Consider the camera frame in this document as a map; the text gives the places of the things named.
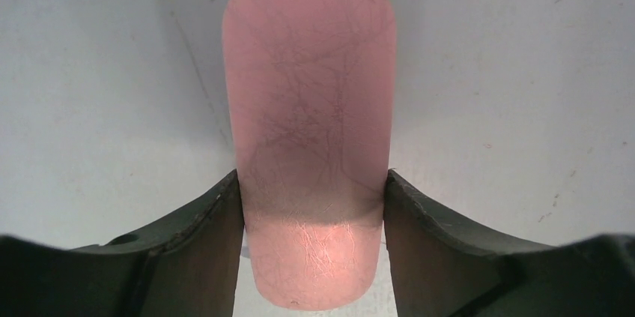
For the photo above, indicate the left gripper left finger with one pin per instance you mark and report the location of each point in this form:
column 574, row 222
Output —
column 183, row 264

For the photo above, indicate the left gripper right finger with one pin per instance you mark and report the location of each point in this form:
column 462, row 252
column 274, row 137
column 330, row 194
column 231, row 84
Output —
column 445, row 264

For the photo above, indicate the pink glasses case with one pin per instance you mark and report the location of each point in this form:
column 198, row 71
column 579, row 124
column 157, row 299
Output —
column 310, row 93

